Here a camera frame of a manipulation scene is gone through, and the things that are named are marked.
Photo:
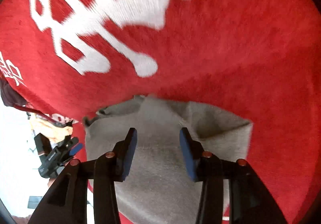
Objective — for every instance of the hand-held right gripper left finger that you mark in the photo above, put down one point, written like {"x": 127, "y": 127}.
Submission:
{"x": 130, "y": 153}

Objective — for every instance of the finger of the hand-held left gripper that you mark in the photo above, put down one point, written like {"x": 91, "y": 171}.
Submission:
{"x": 75, "y": 149}

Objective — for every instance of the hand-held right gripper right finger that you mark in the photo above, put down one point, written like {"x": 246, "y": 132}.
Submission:
{"x": 186, "y": 153}

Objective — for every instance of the grey knit sweater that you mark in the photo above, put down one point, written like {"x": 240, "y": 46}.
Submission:
{"x": 160, "y": 163}

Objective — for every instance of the peach cloth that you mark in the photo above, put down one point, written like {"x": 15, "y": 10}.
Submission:
{"x": 50, "y": 130}

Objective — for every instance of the black cloth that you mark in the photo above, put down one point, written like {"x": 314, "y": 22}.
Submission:
{"x": 10, "y": 93}

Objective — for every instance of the red printed blanket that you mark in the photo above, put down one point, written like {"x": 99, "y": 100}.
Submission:
{"x": 225, "y": 51}

